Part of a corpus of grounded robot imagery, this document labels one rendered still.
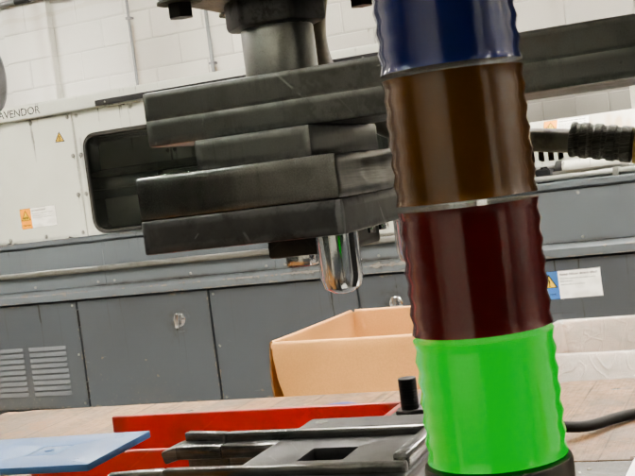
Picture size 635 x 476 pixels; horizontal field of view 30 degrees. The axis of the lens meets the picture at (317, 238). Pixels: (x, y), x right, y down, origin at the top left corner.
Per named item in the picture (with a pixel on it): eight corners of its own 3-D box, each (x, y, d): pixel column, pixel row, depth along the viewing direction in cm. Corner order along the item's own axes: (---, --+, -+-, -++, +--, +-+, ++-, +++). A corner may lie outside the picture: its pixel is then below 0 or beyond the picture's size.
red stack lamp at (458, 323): (433, 320, 34) (419, 207, 34) (564, 311, 33) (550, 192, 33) (394, 344, 31) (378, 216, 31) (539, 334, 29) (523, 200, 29)
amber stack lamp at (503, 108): (418, 201, 34) (403, 85, 34) (549, 186, 33) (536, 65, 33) (377, 211, 31) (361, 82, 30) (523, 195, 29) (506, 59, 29)
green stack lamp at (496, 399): (447, 439, 35) (434, 326, 34) (578, 434, 33) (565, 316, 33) (410, 476, 31) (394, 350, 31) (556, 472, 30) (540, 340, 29)
